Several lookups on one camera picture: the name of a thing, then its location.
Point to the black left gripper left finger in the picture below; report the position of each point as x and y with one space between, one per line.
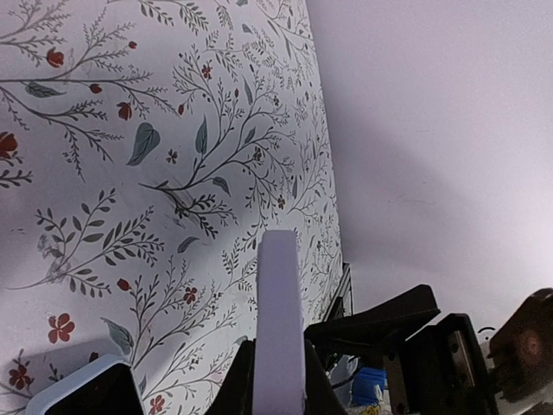
235 394

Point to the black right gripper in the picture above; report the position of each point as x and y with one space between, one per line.
443 367

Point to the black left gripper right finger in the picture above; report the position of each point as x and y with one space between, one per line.
320 397

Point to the lilac silicone phone case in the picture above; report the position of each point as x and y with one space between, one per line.
279 364

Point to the black phone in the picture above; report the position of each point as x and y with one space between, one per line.
103 386

